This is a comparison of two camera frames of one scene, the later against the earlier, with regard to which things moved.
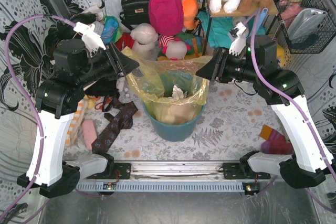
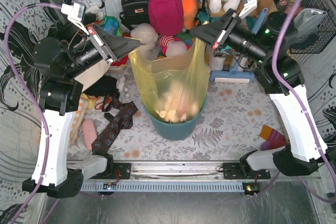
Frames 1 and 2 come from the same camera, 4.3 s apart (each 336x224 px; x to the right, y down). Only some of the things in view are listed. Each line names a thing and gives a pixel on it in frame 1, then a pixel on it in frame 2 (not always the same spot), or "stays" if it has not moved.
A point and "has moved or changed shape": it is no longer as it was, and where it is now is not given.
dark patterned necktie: [123, 119] stays
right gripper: [218, 64] → [221, 33]
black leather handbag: [135, 10] stays
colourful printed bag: [111, 31] stays
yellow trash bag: [171, 90] has moved or changed shape
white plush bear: [145, 36] stays
